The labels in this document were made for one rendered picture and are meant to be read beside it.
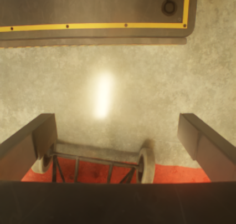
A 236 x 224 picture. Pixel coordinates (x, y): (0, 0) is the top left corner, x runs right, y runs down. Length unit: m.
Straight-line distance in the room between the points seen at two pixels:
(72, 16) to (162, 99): 0.56
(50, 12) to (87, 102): 0.47
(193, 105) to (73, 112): 0.62
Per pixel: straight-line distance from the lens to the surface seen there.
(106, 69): 0.81
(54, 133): 0.17
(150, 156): 0.82
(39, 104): 0.94
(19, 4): 0.57
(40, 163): 0.84
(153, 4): 0.51
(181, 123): 0.16
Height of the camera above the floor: 0.80
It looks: 73 degrees down
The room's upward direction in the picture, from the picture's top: 177 degrees counter-clockwise
